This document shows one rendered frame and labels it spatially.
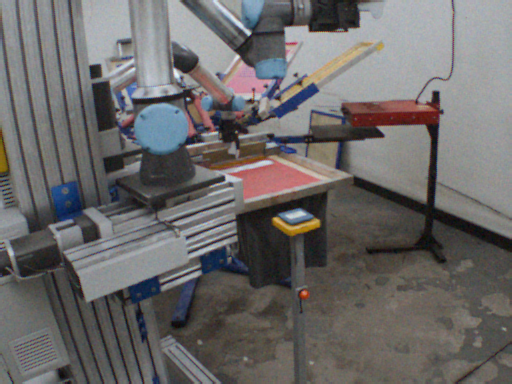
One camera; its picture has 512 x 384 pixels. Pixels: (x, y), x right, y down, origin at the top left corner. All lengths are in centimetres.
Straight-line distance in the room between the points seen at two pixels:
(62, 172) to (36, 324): 42
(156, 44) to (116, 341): 92
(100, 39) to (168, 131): 530
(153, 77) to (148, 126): 10
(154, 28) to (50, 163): 46
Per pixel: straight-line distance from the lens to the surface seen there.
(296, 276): 168
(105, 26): 623
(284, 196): 175
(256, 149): 231
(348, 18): 105
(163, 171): 110
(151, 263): 100
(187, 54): 181
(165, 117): 93
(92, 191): 124
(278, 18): 100
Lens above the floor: 160
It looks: 20 degrees down
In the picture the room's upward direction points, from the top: 4 degrees counter-clockwise
